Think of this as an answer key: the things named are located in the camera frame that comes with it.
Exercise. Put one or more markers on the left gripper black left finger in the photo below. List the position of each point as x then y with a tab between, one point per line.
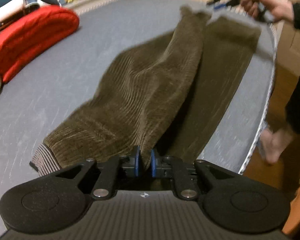
99	180

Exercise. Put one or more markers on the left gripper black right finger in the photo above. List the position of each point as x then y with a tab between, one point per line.
188	181

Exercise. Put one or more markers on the brown corduroy pants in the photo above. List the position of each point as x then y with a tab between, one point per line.
167	94

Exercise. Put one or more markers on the person right hand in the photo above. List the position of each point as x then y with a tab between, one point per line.
280	10

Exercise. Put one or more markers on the person bare foot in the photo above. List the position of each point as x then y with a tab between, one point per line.
273	144

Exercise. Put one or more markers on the grey bed mattress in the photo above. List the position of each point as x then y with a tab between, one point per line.
53	85

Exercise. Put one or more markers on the red folded quilt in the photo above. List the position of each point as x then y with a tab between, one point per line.
31	35

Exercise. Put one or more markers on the navy striped folded cloth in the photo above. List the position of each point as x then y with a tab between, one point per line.
29	8

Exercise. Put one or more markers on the white folded pillow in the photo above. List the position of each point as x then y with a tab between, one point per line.
11	8

